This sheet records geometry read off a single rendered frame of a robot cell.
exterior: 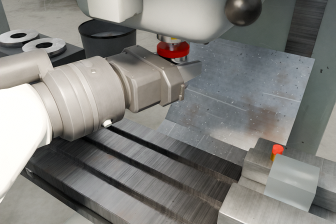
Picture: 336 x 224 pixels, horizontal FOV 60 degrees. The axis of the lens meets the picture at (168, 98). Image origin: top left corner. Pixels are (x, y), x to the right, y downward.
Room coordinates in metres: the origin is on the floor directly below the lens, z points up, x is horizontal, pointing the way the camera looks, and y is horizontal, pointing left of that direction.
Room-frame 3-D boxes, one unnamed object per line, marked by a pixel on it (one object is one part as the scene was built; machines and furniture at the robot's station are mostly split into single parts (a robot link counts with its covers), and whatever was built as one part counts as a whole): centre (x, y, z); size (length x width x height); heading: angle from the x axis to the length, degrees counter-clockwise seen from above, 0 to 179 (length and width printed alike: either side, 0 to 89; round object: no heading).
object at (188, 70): (0.36, -0.03, 1.23); 0.06 x 0.02 x 0.03; 129
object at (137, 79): (0.33, 0.06, 1.23); 0.13 x 0.12 x 0.10; 39
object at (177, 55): (0.39, -0.01, 1.26); 0.05 x 0.05 x 0.01
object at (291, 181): (0.28, -0.18, 1.10); 0.06 x 0.05 x 0.06; 60
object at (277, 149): (0.34, -0.17, 1.10); 0.02 x 0.02 x 0.03
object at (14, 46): (0.62, 0.31, 1.08); 0.22 x 0.12 x 0.20; 55
